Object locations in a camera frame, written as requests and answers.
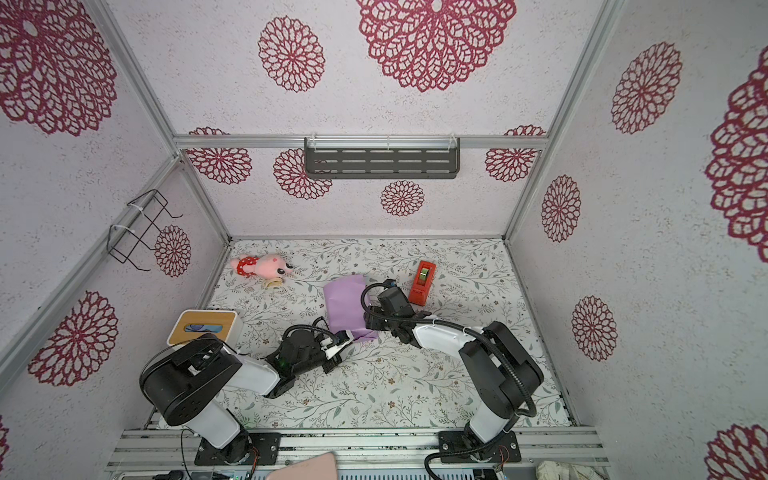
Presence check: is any pink wrapping paper sheet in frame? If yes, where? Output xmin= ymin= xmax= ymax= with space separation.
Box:
xmin=323 ymin=275 xmax=378 ymax=342

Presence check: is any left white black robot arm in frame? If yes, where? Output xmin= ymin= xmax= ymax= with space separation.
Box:
xmin=139 ymin=324 xmax=354 ymax=453

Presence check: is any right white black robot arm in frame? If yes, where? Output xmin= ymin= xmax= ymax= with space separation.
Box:
xmin=360 ymin=279 xmax=545 ymax=444

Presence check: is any white wooden tissue box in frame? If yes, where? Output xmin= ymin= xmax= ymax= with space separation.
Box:
xmin=166 ymin=309 xmax=242 ymax=346

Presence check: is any red tape dispenser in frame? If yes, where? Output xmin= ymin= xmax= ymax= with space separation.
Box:
xmin=408 ymin=261 xmax=437 ymax=306

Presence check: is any pink plush toy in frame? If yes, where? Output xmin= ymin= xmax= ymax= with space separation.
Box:
xmin=230 ymin=254 xmax=294 ymax=280

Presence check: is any pink cloth at bottom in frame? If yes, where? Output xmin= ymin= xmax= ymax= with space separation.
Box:
xmin=266 ymin=452 xmax=339 ymax=480

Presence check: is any white cloth bottom right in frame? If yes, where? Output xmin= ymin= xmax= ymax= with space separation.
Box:
xmin=535 ymin=460 xmax=607 ymax=480

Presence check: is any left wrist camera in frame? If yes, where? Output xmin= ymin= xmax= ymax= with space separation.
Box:
xmin=320 ymin=338 xmax=347 ymax=360

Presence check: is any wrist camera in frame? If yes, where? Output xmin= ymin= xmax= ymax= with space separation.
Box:
xmin=377 ymin=279 xmax=415 ymax=318
xmin=320 ymin=338 xmax=347 ymax=360

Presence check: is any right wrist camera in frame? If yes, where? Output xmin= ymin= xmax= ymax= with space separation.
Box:
xmin=377 ymin=279 xmax=415 ymax=318

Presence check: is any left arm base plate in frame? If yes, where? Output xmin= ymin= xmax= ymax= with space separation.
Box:
xmin=194 ymin=431 xmax=281 ymax=466

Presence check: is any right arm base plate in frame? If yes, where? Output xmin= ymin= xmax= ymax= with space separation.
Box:
xmin=438 ymin=430 xmax=522 ymax=464

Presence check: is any grey wall shelf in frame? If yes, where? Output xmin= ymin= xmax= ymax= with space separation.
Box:
xmin=304 ymin=136 xmax=461 ymax=180

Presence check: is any black wire wall rack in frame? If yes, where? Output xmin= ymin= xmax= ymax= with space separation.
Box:
xmin=105 ymin=189 xmax=183 ymax=272

